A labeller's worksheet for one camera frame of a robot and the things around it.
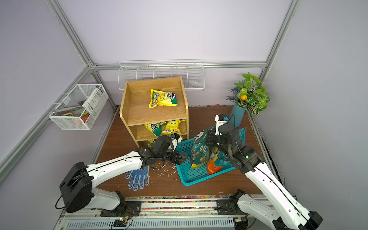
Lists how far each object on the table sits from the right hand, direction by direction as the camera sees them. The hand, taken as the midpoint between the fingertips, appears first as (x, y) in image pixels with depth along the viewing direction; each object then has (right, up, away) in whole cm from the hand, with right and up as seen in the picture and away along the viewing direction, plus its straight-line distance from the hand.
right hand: (207, 130), depth 69 cm
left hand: (-13, -15, +11) cm, 22 cm away
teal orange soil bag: (+9, -15, +4) cm, 18 cm away
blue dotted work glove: (-37, -26, +18) cm, 48 cm away
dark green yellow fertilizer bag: (-2, -10, -3) cm, 11 cm away
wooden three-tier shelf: (-28, +12, +7) cm, 31 cm away
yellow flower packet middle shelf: (-19, +1, +14) cm, 24 cm away
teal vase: (+24, +10, +23) cm, 34 cm away
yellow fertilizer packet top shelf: (-25, +17, +8) cm, 31 cm away
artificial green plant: (+27, +20, +12) cm, 36 cm away
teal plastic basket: (-8, -29, +16) cm, 34 cm away
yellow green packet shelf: (-28, 0, +13) cm, 31 cm away
